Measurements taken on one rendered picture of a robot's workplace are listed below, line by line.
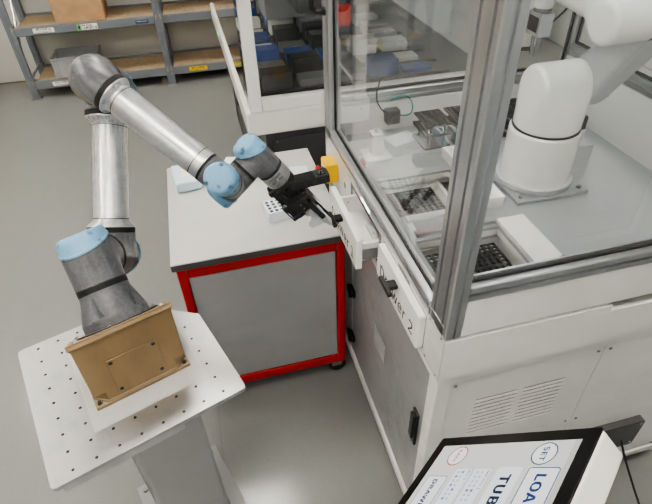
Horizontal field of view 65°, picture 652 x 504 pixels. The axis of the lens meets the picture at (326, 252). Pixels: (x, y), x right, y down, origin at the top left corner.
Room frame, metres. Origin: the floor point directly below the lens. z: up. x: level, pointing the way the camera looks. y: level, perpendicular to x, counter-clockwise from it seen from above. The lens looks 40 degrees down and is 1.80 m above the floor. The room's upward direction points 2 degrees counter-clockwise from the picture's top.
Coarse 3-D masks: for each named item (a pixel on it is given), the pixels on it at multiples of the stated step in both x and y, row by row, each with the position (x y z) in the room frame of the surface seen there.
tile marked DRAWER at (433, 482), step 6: (426, 480) 0.40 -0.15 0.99; (432, 480) 0.39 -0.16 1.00; (438, 480) 0.39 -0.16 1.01; (444, 480) 0.38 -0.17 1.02; (426, 486) 0.39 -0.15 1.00; (432, 486) 0.38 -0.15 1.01; (438, 486) 0.37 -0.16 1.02; (420, 492) 0.38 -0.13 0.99; (426, 492) 0.37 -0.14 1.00; (432, 492) 0.37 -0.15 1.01; (414, 498) 0.37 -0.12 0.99; (420, 498) 0.37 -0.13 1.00; (426, 498) 0.36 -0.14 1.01; (432, 498) 0.35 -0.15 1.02
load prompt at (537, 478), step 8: (528, 472) 0.33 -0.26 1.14; (536, 472) 0.33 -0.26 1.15; (544, 472) 0.32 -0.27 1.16; (552, 472) 0.32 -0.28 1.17; (528, 480) 0.32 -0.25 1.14; (536, 480) 0.31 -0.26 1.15; (544, 480) 0.31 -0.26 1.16; (552, 480) 0.30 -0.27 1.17; (520, 488) 0.31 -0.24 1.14; (528, 488) 0.30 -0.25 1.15; (536, 488) 0.30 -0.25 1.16; (544, 488) 0.30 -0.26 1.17; (520, 496) 0.30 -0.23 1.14; (528, 496) 0.29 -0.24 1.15; (536, 496) 0.29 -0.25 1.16; (544, 496) 0.28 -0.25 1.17
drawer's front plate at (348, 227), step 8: (336, 192) 1.34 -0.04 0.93; (336, 200) 1.30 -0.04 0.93; (336, 208) 1.30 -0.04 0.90; (344, 208) 1.25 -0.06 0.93; (344, 216) 1.21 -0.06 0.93; (344, 224) 1.21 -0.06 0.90; (352, 224) 1.17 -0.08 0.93; (344, 232) 1.21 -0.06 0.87; (352, 232) 1.14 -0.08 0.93; (352, 240) 1.14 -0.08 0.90; (360, 240) 1.10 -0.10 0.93; (352, 248) 1.13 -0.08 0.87; (360, 248) 1.10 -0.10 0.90; (360, 256) 1.10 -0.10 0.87; (360, 264) 1.10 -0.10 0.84
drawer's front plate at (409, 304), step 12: (384, 252) 1.04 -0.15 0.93; (384, 264) 1.03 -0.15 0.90; (396, 264) 0.99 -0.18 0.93; (384, 276) 1.03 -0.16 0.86; (396, 276) 0.95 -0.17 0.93; (408, 288) 0.90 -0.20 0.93; (408, 300) 0.87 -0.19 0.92; (408, 312) 0.86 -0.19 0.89; (420, 312) 0.82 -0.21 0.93; (408, 324) 0.85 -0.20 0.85; (420, 324) 0.81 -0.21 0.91; (420, 336) 0.81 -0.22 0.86
